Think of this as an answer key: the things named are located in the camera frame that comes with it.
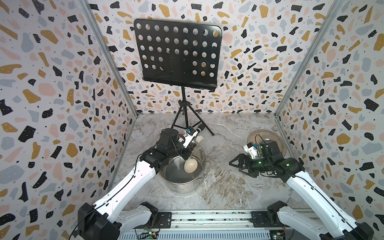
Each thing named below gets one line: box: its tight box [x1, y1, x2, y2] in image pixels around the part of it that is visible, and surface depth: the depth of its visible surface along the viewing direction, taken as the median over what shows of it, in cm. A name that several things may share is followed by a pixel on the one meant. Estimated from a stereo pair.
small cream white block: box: [195, 135, 204, 144], surface depth 105 cm
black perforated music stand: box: [133, 18, 223, 136], surface depth 69 cm
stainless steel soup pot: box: [158, 143, 211, 194], surface depth 86 cm
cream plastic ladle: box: [184, 156, 198, 174], surface depth 91 cm
